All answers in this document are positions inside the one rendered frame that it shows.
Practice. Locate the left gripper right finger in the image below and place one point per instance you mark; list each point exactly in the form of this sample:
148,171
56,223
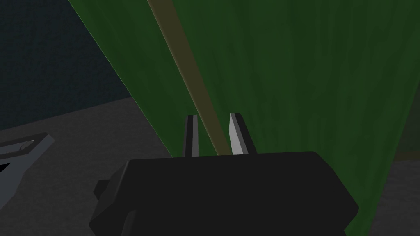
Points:
239,137

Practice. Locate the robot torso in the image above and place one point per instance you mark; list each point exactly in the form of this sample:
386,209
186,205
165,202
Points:
16,164

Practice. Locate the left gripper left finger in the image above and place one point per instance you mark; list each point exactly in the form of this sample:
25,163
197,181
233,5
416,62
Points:
191,137

